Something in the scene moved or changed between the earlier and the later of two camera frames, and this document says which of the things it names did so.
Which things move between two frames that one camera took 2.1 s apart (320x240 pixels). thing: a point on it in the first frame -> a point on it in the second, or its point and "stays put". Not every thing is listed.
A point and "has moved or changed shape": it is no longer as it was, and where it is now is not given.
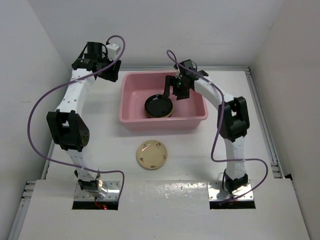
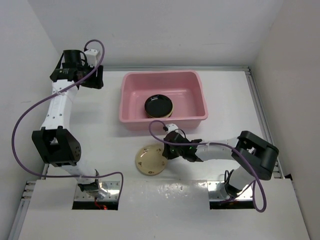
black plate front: [158, 105] stays put
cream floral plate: [151, 154] has moved or changed shape
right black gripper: [169, 81] -> [167, 153]
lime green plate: [149, 115] stays put
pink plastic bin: [136, 87] stays put
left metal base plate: [113, 188] stays put
